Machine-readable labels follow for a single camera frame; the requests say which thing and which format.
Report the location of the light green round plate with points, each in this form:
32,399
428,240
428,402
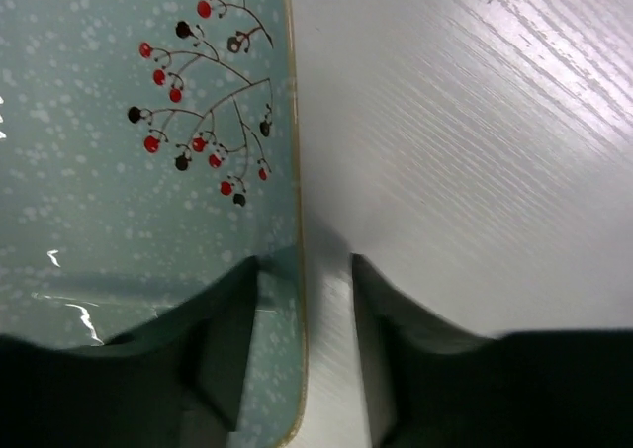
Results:
147,148

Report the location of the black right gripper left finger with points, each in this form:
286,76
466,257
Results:
174,381

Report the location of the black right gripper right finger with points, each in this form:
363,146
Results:
430,383

